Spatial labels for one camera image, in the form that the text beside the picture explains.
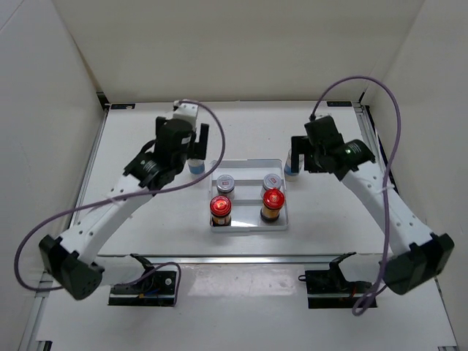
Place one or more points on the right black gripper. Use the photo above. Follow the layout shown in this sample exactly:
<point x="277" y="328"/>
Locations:
<point x="301" y="145"/>

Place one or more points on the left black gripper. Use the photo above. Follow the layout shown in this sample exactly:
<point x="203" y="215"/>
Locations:
<point x="199" y="150"/>

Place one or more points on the short white-lid jar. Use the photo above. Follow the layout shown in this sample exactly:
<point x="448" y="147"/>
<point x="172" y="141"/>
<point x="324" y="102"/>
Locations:
<point x="225" y="186"/>
<point x="271" y="181"/>

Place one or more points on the red-lid chili sauce jar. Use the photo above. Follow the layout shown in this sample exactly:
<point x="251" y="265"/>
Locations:
<point x="220" y="208"/>
<point x="273" y="202"/>

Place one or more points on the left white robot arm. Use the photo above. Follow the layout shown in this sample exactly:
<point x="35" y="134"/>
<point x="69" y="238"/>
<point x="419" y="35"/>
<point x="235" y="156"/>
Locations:
<point x="71" y="257"/>

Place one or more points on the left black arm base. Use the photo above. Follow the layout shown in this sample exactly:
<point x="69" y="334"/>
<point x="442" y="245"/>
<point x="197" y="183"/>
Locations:
<point x="158" y="287"/>

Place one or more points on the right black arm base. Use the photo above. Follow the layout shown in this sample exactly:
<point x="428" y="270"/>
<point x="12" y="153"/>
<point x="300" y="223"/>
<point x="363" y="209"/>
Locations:
<point x="329" y="289"/>

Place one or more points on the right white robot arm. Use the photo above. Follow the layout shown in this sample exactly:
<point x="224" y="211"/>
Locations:
<point x="417" y="253"/>

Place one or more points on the right tall silver-capped shaker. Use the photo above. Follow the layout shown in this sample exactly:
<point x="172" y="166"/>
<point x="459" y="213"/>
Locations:
<point x="288" y="174"/>

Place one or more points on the tall silver-capped shaker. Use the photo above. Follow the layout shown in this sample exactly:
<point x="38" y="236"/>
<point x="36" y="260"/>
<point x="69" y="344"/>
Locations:
<point x="196" y="166"/>
<point x="288" y="174"/>

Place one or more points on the left tall silver-capped shaker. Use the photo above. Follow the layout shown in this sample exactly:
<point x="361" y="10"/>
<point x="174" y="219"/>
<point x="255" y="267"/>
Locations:
<point x="196" y="166"/>

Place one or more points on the white divided organizer tray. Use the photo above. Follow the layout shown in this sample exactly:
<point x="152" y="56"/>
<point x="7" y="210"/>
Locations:
<point x="247" y="203"/>

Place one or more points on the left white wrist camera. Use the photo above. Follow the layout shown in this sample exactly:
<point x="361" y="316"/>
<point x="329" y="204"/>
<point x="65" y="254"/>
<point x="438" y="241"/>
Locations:
<point x="185" y="111"/>

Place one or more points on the aluminium right rail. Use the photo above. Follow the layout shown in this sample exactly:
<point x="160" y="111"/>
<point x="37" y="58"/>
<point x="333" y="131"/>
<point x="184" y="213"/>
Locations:
<point x="370" y="134"/>

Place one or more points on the aluminium rail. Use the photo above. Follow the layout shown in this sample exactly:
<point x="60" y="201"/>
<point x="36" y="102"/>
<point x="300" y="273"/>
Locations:
<point x="28" y="341"/>
<point x="242" y="259"/>
<point x="370" y="134"/>

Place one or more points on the aluminium front rail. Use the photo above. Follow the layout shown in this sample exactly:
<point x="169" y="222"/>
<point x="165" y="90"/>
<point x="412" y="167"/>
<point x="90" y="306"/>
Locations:
<point x="242" y="259"/>

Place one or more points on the aluminium left rail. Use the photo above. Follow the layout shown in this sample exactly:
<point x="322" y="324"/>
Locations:
<point x="28" y="341"/>

